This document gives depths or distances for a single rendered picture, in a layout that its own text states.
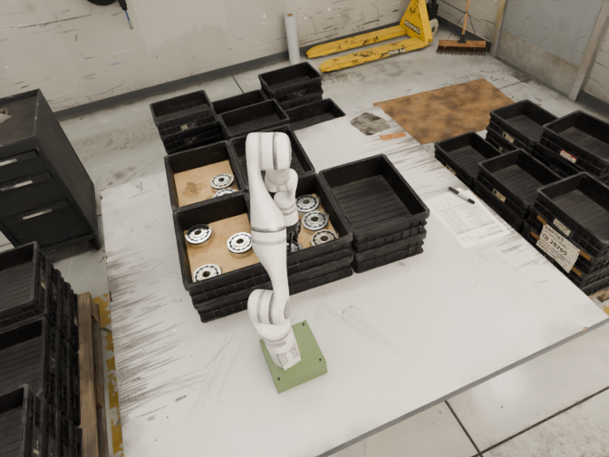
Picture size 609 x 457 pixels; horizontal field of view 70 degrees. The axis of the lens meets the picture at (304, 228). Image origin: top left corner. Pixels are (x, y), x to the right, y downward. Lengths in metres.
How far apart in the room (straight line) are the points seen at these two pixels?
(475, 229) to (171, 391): 1.30
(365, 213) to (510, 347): 0.69
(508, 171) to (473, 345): 1.43
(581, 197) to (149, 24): 3.75
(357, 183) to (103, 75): 3.34
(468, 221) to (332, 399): 0.94
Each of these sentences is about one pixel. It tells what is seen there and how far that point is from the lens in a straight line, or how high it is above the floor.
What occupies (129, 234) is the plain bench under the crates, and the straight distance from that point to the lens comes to 2.11.
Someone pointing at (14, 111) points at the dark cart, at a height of 0.86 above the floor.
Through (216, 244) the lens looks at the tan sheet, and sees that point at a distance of 1.71.
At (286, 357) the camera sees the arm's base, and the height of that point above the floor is 0.83.
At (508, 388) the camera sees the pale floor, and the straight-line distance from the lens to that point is 2.34.
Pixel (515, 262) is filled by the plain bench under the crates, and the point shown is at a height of 0.70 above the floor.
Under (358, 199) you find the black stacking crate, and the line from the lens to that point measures 1.81.
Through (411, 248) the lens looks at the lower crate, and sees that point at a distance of 1.73.
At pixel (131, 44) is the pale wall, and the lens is 4.66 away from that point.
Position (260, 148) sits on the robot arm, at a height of 1.45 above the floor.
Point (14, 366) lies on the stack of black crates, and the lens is 2.36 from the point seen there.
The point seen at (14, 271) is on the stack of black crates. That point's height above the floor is 0.49.
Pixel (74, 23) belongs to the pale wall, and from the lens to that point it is 4.60.
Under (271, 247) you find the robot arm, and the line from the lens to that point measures 1.09.
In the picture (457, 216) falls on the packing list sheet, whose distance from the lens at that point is 1.95.
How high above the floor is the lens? 2.03
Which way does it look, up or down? 45 degrees down
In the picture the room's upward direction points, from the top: 8 degrees counter-clockwise
